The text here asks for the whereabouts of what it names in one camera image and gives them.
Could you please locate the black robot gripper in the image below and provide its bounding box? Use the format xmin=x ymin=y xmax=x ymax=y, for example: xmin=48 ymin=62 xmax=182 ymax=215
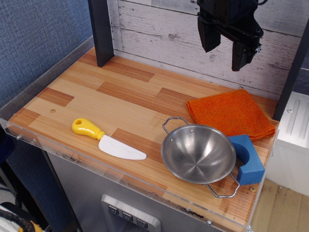
xmin=197 ymin=0 xmax=263 ymax=72

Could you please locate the yellow handled white toy knife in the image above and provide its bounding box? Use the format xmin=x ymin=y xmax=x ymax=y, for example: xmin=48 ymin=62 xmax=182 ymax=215
xmin=71 ymin=118 xmax=147 ymax=160

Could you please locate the orange folded cloth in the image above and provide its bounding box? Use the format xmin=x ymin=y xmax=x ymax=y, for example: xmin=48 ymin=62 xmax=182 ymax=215
xmin=186 ymin=89 xmax=276 ymax=141

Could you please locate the blue wooden arch block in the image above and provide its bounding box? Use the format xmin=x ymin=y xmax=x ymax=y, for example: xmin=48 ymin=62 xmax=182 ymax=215
xmin=229 ymin=135 xmax=265 ymax=186

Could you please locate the white grooved side unit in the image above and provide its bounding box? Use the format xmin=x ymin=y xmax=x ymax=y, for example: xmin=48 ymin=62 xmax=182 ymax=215
xmin=266 ymin=92 xmax=309 ymax=196

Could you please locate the stainless toy cabinet front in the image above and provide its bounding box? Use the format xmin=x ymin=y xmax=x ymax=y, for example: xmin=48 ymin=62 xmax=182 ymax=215
xmin=45 ymin=151 xmax=227 ymax=232

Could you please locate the grey button control panel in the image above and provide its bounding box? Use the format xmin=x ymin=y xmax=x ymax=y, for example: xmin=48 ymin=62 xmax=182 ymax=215
xmin=101 ymin=194 xmax=161 ymax=232

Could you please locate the yellow black object bottom left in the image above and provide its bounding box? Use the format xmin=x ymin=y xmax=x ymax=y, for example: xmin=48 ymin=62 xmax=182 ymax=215
xmin=0 ymin=202 xmax=44 ymax=232

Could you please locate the dark grey right post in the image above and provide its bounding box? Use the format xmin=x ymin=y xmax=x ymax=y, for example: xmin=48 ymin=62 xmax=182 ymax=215
xmin=272 ymin=22 xmax=309 ymax=121

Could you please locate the dark grey post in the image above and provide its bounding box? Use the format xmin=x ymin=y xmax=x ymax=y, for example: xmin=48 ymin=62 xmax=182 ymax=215
xmin=272 ymin=22 xmax=309 ymax=121
xmin=88 ymin=0 xmax=114 ymax=67

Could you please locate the stainless steel two-handled bowl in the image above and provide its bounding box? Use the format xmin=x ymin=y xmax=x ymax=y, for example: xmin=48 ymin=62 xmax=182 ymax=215
xmin=161 ymin=122 xmax=237 ymax=187

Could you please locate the dark grey left post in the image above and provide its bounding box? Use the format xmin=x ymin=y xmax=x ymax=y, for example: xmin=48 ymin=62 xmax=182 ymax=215
xmin=88 ymin=0 xmax=114 ymax=67

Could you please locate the clear acrylic guard rail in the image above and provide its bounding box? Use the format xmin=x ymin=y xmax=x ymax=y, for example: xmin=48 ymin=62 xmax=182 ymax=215
xmin=0 ymin=36 xmax=281 ymax=232

